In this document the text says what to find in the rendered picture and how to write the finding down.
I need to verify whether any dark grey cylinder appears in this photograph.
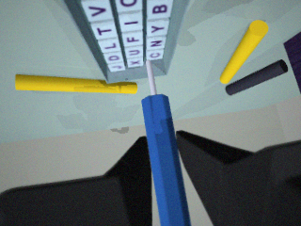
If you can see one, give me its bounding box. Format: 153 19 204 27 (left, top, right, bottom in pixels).
226 59 288 95

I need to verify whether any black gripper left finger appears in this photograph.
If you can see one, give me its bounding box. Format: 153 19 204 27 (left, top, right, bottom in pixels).
0 136 152 226

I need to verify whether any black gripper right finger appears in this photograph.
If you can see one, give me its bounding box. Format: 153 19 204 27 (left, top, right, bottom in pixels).
176 130 301 226

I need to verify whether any blue stylus with grey tip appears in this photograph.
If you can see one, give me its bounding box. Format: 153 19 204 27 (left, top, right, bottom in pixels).
141 59 191 226

